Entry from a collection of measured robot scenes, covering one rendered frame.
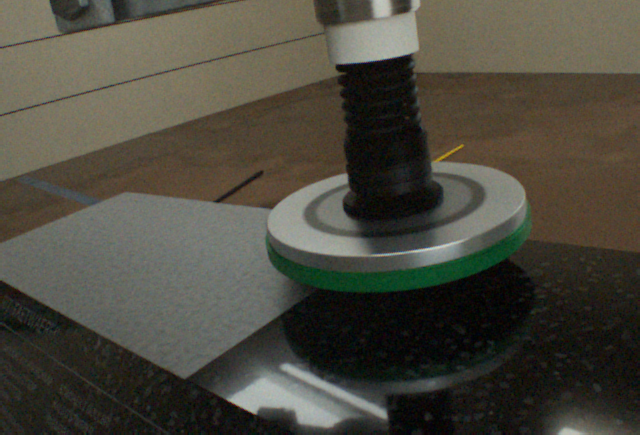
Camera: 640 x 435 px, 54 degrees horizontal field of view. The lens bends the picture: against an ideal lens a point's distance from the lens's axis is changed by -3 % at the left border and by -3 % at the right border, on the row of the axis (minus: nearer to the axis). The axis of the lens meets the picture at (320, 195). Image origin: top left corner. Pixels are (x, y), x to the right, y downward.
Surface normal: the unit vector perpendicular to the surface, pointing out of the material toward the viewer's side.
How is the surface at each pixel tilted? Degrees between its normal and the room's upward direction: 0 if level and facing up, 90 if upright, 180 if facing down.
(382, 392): 0
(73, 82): 90
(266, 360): 0
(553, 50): 90
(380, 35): 90
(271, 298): 0
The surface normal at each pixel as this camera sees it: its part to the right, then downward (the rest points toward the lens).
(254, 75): 0.68, 0.13
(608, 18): -0.72, 0.33
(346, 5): -0.43, 0.35
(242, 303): -0.15, -0.94
